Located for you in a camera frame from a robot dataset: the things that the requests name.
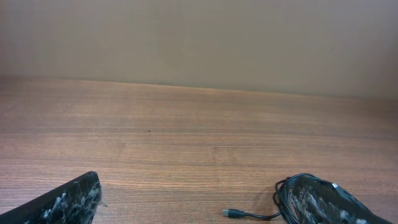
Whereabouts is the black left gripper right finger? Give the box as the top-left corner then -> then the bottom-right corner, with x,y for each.
292,176 -> 391,224

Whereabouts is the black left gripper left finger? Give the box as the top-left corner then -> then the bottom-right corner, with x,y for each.
1,171 -> 102,224

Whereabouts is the thin black USB cable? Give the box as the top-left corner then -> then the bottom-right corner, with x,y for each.
222,172 -> 368,224

